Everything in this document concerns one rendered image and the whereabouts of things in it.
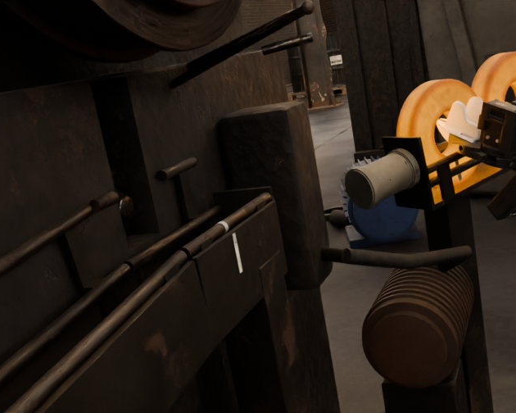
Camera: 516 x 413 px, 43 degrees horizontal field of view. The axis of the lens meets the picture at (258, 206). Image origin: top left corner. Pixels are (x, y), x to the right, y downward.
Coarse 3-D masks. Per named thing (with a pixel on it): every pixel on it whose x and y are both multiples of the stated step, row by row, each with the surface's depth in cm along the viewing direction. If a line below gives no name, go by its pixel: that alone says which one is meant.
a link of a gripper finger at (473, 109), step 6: (468, 102) 94; (474, 102) 93; (480, 102) 93; (468, 108) 94; (474, 108) 94; (480, 108) 93; (468, 114) 95; (474, 114) 94; (444, 120) 97; (474, 120) 94
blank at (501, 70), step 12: (492, 60) 102; (504, 60) 101; (480, 72) 102; (492, 72) 100; (504, 72) 101; (480, 84) 101; (492, 84) 100; (504, 84) 101; (480, 96) 100; (492, 96) 100; (504, 96) 102
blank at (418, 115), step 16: (432, 80) 96; (448, 80) 95; (416, 96) 94; (432, 96) 94; (448, 96) 95; (464, 96) 97; (400, 112) 95; (416, 112) 92; (432, 112) 94; (448, 112) 98; (400, 128) 94; (416, 128) 93; (432, 128) 94; (432, 144) 95; (448, 144) 101; (432, 160) 95; (464, 160) 98; (432, 176) 95; (464, 176) 99
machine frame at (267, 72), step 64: (0, 64) 60; (64, 64) 67; (128, 64) 78; (256, 64) 98; (0, 128) 52; (64, 128) 58; (128, 128) 69; (192, 128) 79; (0, 192) 51; (64, 192) 58; (128, 192) 71; (192, 192) 78; (0, 256) 51; (64, 256) 57; (128, 256) 66; (192, 256) 77; (0, 320) 50; (320, 320) 115; (192, 384) 75; (320, 384) 112
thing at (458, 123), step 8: (456, 104) 91; (456, 112) 92; (464, 112) 91; (440, 120) 97; (448, 120) 94; (456, 120) 92; (464, 120) 91; (440, 128) 95; (448, 128) 94; (456, 128) 93; (464, 128) 91; (472, 128) 90; (448, 136) 93; (464, 136) 91; (472, 136) 90
